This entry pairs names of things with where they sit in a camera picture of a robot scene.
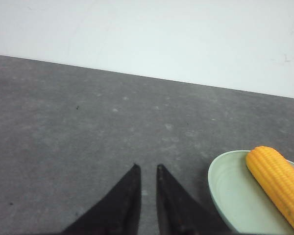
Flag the yellow corn cob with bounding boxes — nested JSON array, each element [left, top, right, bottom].
[[245, 146, 294, 229]]

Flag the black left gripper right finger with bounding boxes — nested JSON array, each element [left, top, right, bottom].
[[156, 164, 232, 235]]

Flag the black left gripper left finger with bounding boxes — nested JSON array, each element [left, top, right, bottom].
[[61, 164, 141, 235]]

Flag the light green plate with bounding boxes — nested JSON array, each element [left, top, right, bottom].
[[207, 150, 294, 235]]

